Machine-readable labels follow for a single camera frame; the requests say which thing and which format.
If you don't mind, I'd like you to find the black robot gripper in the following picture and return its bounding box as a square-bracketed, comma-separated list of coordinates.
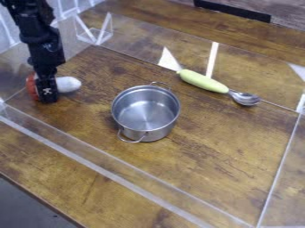
[27, 30, 65, 103]

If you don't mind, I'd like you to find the red and white plush mushroom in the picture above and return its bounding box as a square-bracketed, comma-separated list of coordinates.
[27, 72, 82, 101]

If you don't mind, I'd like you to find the small silver metal pot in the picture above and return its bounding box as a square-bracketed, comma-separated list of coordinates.
[111, 81, 180, 143]

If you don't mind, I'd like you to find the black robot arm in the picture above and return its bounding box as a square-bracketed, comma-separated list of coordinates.
[0, 0, 65, 103]

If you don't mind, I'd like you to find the black bar at back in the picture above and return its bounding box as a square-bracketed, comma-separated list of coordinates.
[193, 0, 271, 23]

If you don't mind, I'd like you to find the clear acrylic enclosure wall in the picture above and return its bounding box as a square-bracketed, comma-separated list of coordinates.
[0, 0, 305, 228]

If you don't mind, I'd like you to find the green handled metal spoon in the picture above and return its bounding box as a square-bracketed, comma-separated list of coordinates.
[178, 69, 261, 106]

